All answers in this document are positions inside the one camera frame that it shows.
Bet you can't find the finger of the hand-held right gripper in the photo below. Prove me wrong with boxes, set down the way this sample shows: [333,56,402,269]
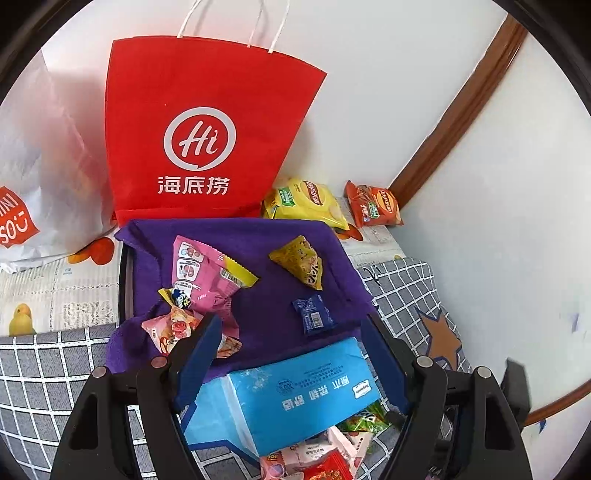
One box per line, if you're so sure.
[505,357,530,416]

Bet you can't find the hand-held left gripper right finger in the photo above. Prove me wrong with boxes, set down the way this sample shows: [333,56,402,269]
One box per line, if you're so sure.
[360,314,539,480]

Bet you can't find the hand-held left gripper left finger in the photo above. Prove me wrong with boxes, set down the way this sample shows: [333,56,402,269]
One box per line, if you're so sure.
[50,314,225,480]

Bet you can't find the pink peach print packet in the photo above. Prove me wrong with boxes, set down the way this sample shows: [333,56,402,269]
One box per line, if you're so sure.
[141,307,243,358]

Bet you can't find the green snack packet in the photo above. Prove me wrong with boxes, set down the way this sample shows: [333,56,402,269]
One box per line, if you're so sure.
[342,401,391,435]

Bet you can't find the small yellow blue candy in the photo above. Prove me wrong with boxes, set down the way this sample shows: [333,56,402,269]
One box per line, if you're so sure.
[158,287,195,310]

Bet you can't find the small blue candy packet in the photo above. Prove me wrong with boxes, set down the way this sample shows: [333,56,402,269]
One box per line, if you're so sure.
[292,293,337,335]

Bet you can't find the large pink snack packet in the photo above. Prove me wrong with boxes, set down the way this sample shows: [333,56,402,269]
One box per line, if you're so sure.
[173,235,258,324]

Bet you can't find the white lychee print packet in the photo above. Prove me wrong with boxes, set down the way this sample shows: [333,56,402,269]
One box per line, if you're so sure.
[323,427,375,476]

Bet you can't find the blue tissue pack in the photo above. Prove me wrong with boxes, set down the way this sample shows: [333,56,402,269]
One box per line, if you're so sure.
[180,337,384,457]

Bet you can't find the purple towel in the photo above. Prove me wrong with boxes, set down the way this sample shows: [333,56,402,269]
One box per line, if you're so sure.
[105,218,375,384]

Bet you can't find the black tray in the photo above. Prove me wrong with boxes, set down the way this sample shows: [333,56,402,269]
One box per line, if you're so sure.
[117,240,134,324]

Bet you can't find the red snack packet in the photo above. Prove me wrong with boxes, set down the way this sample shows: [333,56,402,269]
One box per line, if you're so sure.
[300,450,356,480]

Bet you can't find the yellow triangular snack packet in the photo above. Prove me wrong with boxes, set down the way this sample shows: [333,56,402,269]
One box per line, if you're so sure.
[269,235,323,291]

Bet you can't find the grey checked blanket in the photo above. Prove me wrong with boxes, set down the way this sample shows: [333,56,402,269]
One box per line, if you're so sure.
[0,258,476,480]

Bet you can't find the orange chips bag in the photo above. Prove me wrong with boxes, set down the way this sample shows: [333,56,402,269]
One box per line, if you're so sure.
[345,180,404,228]

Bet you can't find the yellow chips bag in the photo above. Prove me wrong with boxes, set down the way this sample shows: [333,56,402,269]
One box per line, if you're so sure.
[262,179,350,232]

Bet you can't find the red paper bag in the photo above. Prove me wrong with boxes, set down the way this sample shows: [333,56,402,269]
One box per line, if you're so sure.
[105,0,328,227]

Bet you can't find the white plastic shopping bag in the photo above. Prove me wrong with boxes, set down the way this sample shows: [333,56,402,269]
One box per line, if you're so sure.
[0,51,118,273]

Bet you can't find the brown wooden door frame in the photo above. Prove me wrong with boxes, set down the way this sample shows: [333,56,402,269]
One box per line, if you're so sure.
[388,14,527,204]

